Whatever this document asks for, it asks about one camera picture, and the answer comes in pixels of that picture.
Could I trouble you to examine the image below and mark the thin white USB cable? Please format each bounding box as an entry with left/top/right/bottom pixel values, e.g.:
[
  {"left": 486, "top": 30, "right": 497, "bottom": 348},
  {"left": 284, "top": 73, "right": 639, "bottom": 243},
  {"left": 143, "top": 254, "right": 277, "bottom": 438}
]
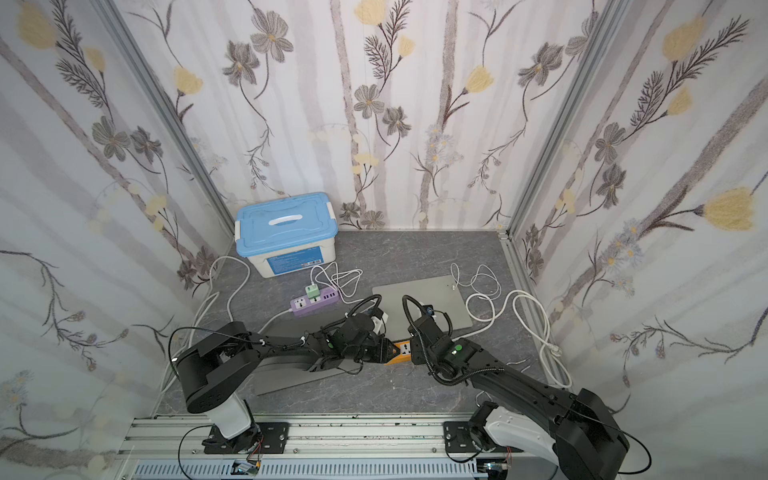
[{"left": 309, "top": 261, "right": 365, "bottom": 306}]

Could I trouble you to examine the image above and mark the green USB charger adapter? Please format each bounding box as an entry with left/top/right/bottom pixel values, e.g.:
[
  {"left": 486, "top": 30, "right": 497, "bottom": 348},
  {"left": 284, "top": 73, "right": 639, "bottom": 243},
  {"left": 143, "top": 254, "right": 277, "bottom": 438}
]
[{"left": 305, "top": 283, "right": 320, "bottom": 299}]

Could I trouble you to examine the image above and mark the white laptop charging cable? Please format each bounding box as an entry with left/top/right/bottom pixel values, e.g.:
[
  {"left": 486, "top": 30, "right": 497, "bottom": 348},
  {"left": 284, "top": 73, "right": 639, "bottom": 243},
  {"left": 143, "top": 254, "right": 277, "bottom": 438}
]
[{"left": 448, "top": 262, "right": 504, "bottom": 325}]

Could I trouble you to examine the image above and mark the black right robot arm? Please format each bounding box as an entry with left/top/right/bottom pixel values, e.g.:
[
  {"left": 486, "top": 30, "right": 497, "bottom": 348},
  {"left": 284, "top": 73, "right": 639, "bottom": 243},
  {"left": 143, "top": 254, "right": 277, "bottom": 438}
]
[{"left": 408, "top": 314, "right": 630, "bottom": 479}]

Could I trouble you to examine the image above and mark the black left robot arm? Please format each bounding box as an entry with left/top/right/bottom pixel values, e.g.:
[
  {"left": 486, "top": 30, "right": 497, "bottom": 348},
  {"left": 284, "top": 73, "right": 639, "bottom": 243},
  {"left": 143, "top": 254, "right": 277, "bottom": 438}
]
[{"left": 173, "top": 313, "right": 400, "bottom": 440}]

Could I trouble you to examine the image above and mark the silver laptop right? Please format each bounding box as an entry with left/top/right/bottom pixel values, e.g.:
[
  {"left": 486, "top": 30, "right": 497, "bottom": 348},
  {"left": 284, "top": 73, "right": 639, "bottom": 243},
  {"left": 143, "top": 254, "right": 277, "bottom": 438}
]
[{"left": 372, "top": 276, "right": 473, "bottom": 342}]

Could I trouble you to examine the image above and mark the dark grey laptop left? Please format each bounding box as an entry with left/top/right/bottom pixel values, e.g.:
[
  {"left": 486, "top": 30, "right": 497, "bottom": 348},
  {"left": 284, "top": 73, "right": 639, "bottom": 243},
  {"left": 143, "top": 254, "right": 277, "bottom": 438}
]
[{"left": 248, "top": 359, "right": 341, "bottom": 395}]

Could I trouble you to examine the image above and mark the orange power strip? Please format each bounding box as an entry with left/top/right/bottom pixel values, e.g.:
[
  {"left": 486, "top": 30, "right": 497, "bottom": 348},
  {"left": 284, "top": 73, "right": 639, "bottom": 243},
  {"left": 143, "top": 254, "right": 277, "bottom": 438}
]
[{"left": 388, "top": 340, "right": 412, "bottom": 365}]

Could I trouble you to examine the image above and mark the purple power strip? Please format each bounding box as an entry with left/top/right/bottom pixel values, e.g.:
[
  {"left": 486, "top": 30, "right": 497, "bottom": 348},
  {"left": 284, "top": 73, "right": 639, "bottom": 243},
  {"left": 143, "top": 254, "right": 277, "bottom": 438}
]
[{"left": 290, "top": 287, "right": 340, "bottom": 317}]

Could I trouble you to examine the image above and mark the white storage box blue lid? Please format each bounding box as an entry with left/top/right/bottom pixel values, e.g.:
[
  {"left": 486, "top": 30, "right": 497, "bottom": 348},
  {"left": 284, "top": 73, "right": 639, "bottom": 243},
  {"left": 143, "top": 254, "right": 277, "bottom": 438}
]
[{"left": 235, "top": 192, "right": 339, "bottom": 279}]

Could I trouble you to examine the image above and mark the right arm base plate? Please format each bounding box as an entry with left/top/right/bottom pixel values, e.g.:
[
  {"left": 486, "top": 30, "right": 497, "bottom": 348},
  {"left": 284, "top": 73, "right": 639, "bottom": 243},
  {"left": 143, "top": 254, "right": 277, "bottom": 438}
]
[{"left": 442, "top": 420, "right": 507, "bottom": 455}]

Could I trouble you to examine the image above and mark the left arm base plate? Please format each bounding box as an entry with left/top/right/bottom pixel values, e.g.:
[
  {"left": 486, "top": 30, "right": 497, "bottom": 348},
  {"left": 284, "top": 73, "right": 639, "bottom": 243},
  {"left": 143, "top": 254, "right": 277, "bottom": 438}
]
[{"left": 202, "top": 422, "right": 290, "bottom": 454}]

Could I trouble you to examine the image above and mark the white orange strip power cord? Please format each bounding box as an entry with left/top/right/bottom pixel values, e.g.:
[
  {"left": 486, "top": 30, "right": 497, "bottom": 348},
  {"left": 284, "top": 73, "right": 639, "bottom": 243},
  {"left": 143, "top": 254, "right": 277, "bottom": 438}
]
[{"left": 449, "top": 289, "right": 574, "bottom": 390}]

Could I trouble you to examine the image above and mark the thick white power strip cord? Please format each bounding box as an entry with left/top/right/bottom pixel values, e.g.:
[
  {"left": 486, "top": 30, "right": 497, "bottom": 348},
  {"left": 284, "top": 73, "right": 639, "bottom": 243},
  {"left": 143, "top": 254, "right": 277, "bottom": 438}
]
[{"left": 157, "top": 255, "right": 295, "bottom": 394}]

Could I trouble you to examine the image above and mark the aluminium rail frame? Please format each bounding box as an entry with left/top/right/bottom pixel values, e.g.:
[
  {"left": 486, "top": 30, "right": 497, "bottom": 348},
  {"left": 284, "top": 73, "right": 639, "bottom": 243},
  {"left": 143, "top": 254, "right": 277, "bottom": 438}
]
[{"left": 115, "top": 404, "right": 562, "bottom": 479}]

